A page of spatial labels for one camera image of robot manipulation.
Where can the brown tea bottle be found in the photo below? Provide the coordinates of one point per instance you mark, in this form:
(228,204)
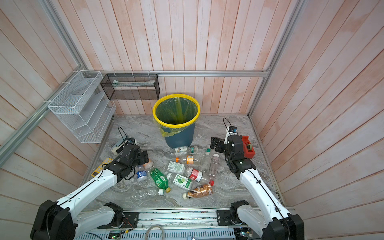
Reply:
(199,192)

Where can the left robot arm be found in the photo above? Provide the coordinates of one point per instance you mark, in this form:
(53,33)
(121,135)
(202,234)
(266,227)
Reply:
(62,219)

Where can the orange label clear bottle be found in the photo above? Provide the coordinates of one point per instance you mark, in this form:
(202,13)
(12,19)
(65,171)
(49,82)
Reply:
(187,160)

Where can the black wire mesh basket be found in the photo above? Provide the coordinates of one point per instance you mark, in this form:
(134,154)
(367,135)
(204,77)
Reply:
(131,87)

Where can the yellow-green plastic bin liner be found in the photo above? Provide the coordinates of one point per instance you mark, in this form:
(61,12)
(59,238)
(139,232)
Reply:
(174,113)

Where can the blue label water bottle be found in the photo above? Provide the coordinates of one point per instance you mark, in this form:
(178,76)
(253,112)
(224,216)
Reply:
(141,173)

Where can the blue and white stapler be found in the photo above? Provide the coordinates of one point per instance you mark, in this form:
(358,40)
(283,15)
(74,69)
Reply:
(118,147)

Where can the lime label white bottle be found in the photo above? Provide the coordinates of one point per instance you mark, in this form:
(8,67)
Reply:
(179,181)

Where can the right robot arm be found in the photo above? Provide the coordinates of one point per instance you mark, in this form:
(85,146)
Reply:
(261,198)

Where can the white label square bottle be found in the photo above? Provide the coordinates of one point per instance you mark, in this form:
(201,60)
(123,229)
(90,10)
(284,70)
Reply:
(174,167)

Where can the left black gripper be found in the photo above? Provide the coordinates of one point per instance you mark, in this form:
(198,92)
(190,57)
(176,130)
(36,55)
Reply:
(144,157)

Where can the horizontal aluminium wall rail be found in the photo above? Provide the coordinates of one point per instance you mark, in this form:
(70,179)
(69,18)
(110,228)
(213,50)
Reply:
(238,73)

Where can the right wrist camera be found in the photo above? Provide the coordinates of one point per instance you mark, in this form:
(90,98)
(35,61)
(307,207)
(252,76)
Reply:
(231,130)

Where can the red tape dispenser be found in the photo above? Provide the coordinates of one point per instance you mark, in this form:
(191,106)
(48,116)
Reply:
(249,150)

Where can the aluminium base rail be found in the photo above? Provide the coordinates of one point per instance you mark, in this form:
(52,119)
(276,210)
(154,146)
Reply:
(242,223)

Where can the green plastic bottle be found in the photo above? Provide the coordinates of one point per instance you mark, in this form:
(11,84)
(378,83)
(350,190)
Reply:
(160,180)

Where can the yellow keypad calculator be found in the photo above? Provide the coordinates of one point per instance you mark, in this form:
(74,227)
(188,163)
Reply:
(101,167)

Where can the white cap clear bottle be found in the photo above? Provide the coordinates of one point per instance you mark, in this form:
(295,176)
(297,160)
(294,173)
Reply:
(214,165)

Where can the crushed clear plastic bottle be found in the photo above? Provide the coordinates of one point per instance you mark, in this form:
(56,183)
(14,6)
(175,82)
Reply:
(143,194)

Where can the clear bottle by bin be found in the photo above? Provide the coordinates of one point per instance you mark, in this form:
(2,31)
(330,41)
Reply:
(186,150)

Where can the red label clear bottle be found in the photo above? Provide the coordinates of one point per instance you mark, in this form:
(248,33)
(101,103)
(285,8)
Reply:
(200,177)

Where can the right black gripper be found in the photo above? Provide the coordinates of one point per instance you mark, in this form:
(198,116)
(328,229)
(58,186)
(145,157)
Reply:
(215,142)

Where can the green cap clear bottle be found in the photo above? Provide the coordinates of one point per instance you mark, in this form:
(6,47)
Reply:
(206,160)

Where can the teal bin with yellow rim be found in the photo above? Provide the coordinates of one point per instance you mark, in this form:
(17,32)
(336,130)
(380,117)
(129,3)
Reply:
(185,138)

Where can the white wire mesh shelf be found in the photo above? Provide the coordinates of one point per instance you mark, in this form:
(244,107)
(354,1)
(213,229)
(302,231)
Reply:
(84,110)

